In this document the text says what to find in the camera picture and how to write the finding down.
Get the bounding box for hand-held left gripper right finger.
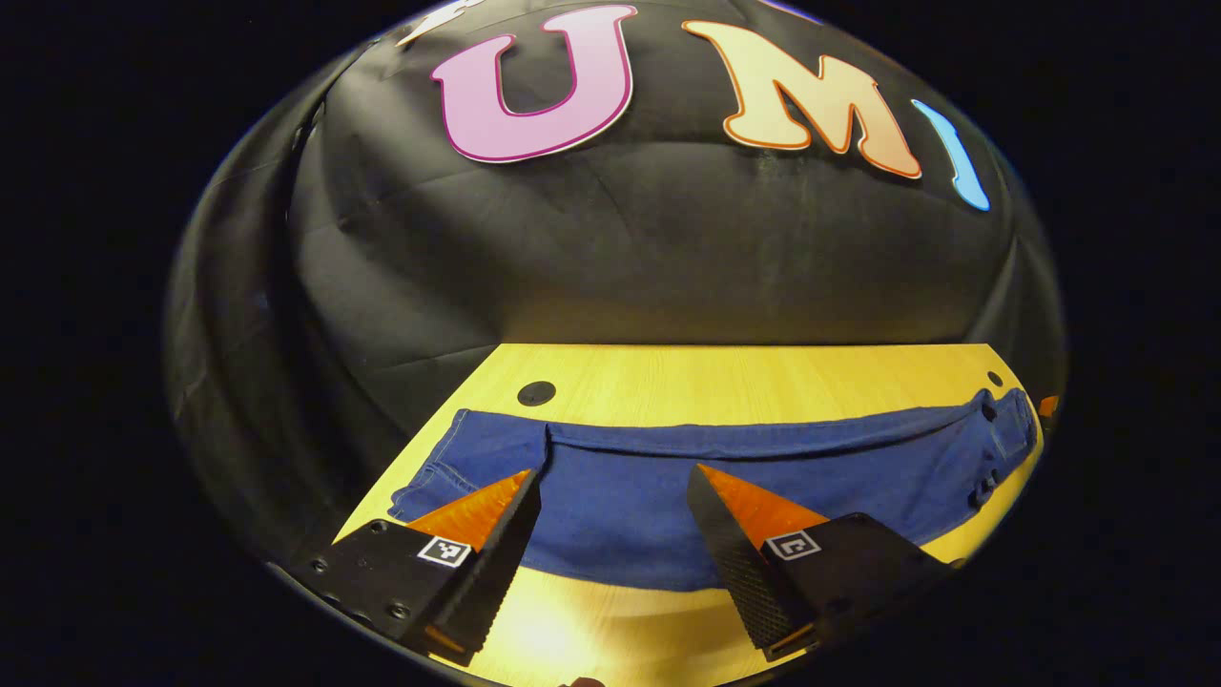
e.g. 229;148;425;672
686;464;958;662

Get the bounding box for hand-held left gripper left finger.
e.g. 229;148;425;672
286;468;543;667

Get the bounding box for blue denim jeans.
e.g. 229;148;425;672
388;388;1041;593

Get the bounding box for black backdrop cloth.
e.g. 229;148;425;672
162;0;1069;573

